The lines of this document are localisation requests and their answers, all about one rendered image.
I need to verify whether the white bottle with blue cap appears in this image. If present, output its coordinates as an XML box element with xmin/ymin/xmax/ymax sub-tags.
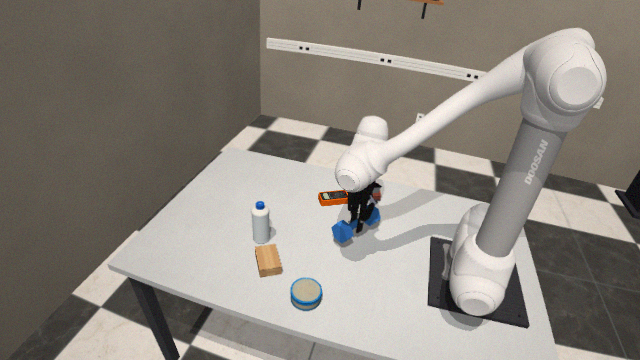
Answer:
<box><xmin>251</xmin><ymin>201</ymin><xmax>270</xmax><ymax>244</ymax></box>

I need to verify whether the orange digital multimeter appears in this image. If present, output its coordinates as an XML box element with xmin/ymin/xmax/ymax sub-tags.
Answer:
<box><xmin>318</xmin><ymin>190</ymin><xmax>348</xmax><ymax>206</ymax></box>

